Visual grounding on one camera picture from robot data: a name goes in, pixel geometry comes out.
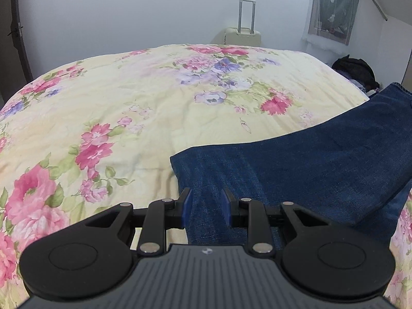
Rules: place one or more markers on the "black jacket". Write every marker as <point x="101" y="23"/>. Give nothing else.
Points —
<point x="354" y="69"/>

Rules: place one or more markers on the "grey printed curtain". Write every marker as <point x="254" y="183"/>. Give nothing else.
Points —
<point x="338" y="3"/>

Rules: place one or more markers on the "cream suitcase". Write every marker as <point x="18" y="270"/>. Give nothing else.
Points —
<point x="246" y="37"/>

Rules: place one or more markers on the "blue denim pants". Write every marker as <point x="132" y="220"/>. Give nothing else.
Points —
<point x="289" y="173"/>

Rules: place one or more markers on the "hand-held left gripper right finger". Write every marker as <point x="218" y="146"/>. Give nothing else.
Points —
<point x="226" y="206"/>

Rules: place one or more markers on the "floral bedspread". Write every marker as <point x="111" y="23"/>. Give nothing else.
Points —
<point x="112" y="119"/>

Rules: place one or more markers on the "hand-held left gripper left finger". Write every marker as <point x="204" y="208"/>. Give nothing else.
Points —
<point x="187" y="207"/>

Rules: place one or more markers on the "pile of clothes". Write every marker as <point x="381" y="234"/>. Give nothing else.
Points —
<point x="370" y="87"/>

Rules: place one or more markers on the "white lace curtain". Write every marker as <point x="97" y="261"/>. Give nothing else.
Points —
<point x="313" y="35"/>

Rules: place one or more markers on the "brown door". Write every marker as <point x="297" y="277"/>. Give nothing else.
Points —
<point x="21" y="38"/>

